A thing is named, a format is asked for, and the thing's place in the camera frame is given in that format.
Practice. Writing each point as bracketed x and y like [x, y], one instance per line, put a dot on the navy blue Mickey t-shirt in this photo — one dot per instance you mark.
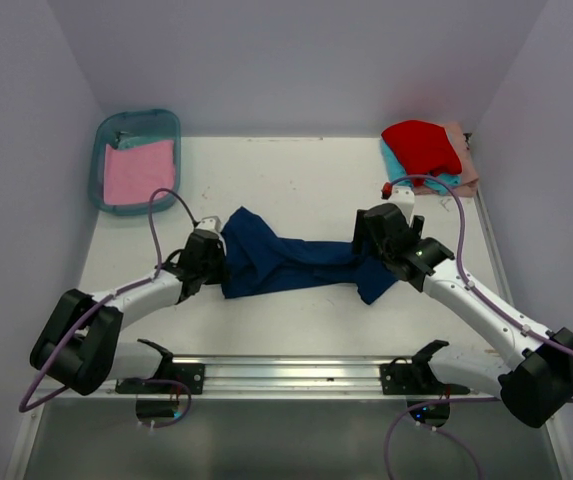
[260, 262]

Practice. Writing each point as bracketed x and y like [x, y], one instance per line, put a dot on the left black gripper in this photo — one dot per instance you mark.
[218, 277]

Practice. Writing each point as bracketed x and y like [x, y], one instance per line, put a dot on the pink t-shirt in bin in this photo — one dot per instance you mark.
[132, 175]

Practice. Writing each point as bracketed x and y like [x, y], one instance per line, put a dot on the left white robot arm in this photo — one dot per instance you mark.
[80, 345]

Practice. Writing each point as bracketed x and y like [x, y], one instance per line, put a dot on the pink beige folded t-shirt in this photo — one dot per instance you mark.
[468, 179]

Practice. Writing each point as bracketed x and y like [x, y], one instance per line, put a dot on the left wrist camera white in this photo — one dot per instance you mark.
[211, 224]

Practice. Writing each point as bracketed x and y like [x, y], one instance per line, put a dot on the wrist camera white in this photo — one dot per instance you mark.
[211, 224]
[401, 196]

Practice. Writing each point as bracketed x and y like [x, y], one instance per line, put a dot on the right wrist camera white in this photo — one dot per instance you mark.
[401, 196]

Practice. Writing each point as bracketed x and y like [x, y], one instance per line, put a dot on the teal plastic bin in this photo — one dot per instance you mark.
[127, 130]

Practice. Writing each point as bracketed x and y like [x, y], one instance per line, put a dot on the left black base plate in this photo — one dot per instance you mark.
[191, 375]

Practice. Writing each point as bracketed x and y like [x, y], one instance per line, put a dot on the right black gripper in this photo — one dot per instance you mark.
[360, 233]

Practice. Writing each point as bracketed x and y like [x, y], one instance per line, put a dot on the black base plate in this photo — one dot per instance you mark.
[191, 375]
[402, 376]

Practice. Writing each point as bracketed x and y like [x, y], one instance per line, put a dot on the aluminium mounting rail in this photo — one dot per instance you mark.
[243, 377]

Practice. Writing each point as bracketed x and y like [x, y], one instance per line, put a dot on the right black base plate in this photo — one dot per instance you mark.
[402, 376]

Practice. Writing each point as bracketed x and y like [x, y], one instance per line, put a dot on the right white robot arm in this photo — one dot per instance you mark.
[531, 367]

